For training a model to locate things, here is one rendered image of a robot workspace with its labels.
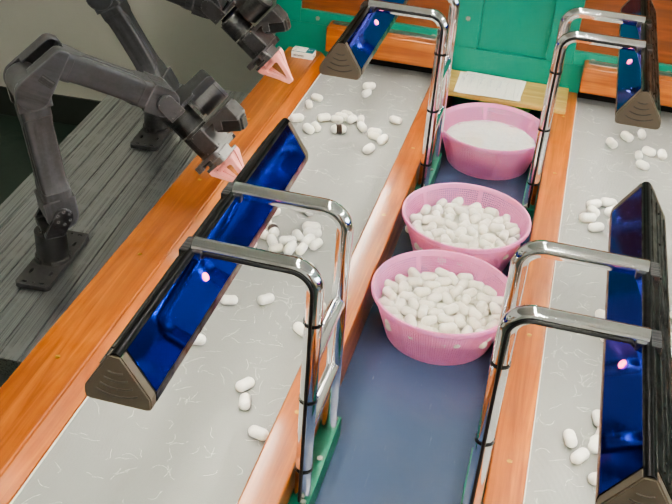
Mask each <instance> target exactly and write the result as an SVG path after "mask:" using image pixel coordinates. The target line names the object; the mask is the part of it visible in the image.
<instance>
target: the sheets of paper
mask: <svg viewBox="0 0 672 504"><path fill-rule="evenodd" d="M525 84H526V81H522V80H516V79H509V78H504V77H498V76H492V75H487V74H481V73H476V72H470V71H467V72H460V75H459V77H458V80H457V83H456V86H455V89H454V91H456V92H458V93H465V94H472V95H479V96H487V97H494V98H500V99H506V100H513V101H520V98H521V95H522V92H523V90H524V87H525Z"/></svg>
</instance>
